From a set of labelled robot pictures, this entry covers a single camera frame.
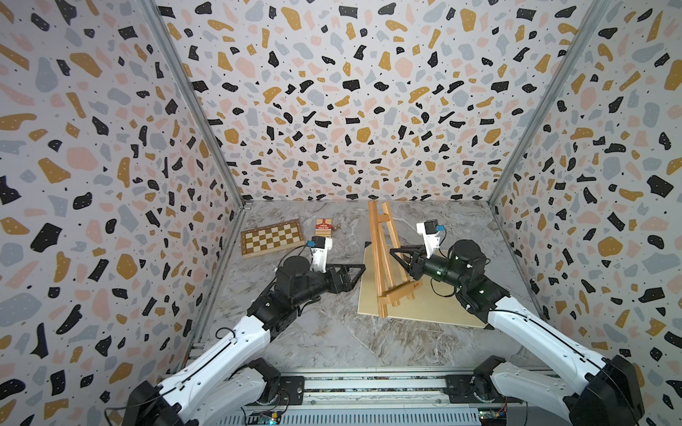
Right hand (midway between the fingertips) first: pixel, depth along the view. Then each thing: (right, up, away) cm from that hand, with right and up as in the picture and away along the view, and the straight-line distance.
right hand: (395, 252), depth 70 cm
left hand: (-10, -4, 0) cm, 11 cm away
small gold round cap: (-19, +6, +40) cm, 45 cm away
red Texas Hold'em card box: (-24, +6, +39) cm, 47 cm away
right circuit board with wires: (+26, -44, +1) cm, 52 cm away
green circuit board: (-35, -44, 0) cm, 56 cm away
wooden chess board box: (-44, +2, +35) cm, 56 cm away
